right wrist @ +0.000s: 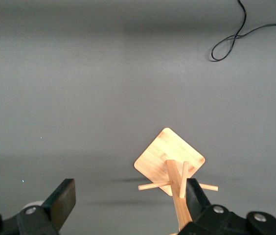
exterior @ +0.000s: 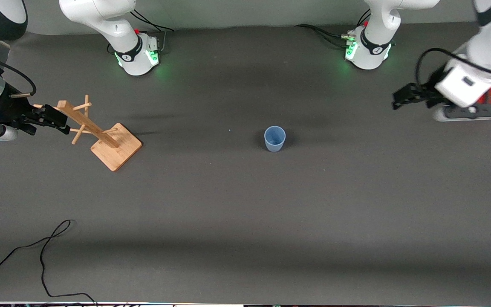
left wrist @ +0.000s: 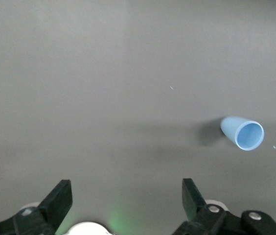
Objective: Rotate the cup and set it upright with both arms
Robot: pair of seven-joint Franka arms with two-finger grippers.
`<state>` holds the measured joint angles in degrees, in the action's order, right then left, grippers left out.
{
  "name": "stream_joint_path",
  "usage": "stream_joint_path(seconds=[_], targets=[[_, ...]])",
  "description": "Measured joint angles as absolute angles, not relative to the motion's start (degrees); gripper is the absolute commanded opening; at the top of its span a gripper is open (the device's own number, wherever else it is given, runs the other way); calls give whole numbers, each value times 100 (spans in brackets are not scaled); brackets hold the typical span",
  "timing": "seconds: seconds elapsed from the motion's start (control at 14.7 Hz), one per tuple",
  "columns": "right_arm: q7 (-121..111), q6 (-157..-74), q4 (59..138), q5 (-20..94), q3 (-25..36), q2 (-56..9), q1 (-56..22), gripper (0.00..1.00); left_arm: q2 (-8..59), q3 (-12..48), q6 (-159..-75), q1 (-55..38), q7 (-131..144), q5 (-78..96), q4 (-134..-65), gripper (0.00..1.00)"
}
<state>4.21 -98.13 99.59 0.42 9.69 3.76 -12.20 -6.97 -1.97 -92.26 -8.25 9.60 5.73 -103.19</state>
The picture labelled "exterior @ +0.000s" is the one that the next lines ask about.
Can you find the thin wooden stick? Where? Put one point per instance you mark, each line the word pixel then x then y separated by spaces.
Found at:
pixel 3 44

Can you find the wooden cup rack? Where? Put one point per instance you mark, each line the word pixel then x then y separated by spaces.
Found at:
pixel 115 149

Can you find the light blue plastic cup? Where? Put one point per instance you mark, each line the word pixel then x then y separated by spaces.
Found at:
pixel 275 138

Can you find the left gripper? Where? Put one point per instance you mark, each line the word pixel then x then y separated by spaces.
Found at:
pixel 427 92

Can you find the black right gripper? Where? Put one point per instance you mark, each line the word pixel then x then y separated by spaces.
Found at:
pixel 1 111

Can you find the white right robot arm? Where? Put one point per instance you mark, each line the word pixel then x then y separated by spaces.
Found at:
pixel 130 51

